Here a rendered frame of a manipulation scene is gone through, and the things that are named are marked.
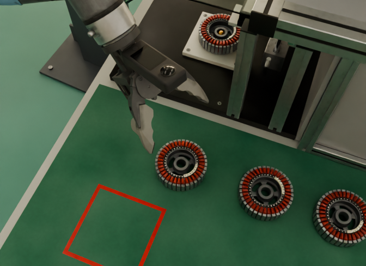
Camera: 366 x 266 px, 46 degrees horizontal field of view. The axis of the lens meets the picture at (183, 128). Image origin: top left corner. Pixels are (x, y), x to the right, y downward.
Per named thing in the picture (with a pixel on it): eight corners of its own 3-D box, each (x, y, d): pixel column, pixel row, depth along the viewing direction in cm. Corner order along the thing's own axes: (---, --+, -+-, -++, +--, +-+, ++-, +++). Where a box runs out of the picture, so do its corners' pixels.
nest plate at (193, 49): (182, 55, 108) (182, 52, 107) (202, 14, 115) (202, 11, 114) (238, 72, 106) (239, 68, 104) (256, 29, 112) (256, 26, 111)
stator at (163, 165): (145, 168, 95) (144, 161, 91) (181, 137, 99) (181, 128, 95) (180, 202, 91) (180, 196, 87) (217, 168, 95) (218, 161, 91)
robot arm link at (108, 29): (130, -2, 68) (91, 26, 65) (146, 23, 70) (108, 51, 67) (113, 3, 74) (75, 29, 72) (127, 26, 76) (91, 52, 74)
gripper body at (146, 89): (157, 79, 82) (123, 25, 77) (180, 81, 75) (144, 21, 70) (128, 103, 80) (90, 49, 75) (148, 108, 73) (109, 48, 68)
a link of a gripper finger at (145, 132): (140, 149, 81) (140, 100, 79) (154, 154, 76) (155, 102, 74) (124, 150, 79) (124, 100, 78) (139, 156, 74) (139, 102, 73)
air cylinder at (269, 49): (260, 66, 106) (263, 51, 102) (268, 44, 110) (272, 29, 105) (280, 72, 106) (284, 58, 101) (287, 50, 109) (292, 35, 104)
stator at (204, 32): (191, 47, 108) (191, 37, 105) (208, 17, 113) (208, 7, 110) (232, 61, 106) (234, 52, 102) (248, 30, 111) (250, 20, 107)
